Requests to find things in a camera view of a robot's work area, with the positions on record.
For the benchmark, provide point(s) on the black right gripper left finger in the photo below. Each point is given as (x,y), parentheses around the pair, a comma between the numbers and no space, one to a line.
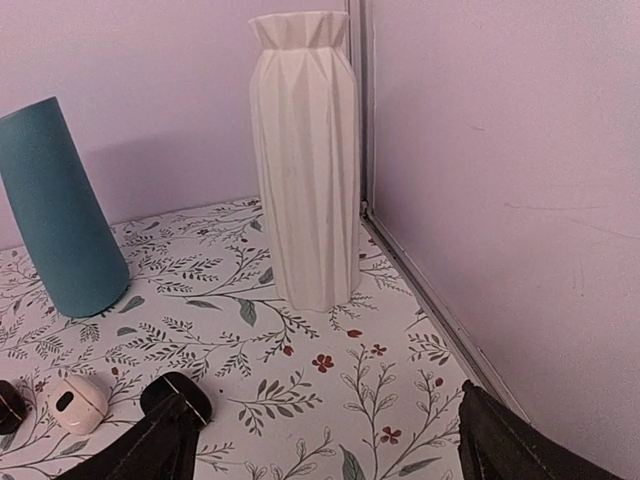
(160,446)

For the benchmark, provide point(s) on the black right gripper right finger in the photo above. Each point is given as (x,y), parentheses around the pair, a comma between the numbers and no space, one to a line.
(495,443)

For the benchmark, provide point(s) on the floral table mat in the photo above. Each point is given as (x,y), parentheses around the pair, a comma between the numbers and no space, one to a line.
(366,390)

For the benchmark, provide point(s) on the small black round object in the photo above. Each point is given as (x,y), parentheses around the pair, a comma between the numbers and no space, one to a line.
(13,408)

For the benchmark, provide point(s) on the teal vase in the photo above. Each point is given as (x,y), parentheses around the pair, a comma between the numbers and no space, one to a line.
(58,215)

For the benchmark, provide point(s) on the white ribbed vase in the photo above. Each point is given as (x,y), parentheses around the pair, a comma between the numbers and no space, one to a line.
(306,132)

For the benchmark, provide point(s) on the right side aluminium rail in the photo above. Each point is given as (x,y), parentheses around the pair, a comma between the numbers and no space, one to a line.
(469,356)

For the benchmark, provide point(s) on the right aluminium post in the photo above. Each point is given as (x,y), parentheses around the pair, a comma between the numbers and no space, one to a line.
(361,52)

